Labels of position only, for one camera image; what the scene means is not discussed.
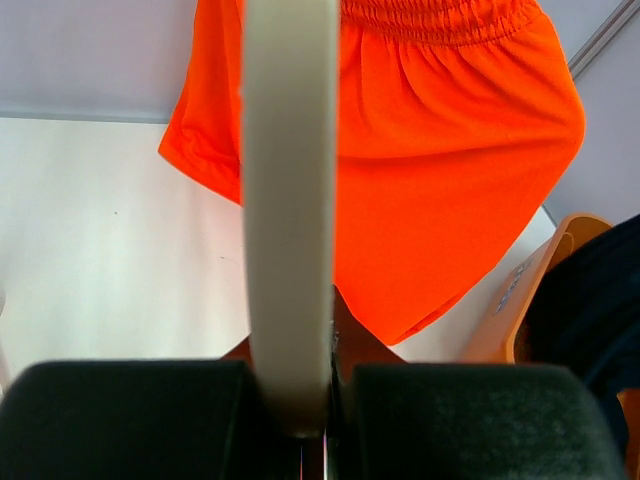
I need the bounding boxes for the orange shorts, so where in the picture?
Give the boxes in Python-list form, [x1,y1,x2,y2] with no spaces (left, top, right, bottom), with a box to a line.
[157,0,587,347]

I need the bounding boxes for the beige plastic hanger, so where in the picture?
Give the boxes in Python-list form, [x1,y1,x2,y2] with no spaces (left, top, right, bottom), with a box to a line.
[241,1,340,438]

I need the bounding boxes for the navy blue shorts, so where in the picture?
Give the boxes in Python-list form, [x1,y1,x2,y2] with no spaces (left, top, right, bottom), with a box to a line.
[514,217,639,453]

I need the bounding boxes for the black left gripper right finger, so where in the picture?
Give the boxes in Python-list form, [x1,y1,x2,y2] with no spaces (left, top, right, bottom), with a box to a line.
[327,294,629,480]

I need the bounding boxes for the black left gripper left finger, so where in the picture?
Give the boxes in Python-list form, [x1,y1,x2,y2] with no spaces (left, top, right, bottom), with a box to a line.
[0,359,301,480]

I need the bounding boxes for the orange plastic basket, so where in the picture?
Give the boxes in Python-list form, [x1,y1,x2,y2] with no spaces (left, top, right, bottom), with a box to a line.
[466,216,639,479]

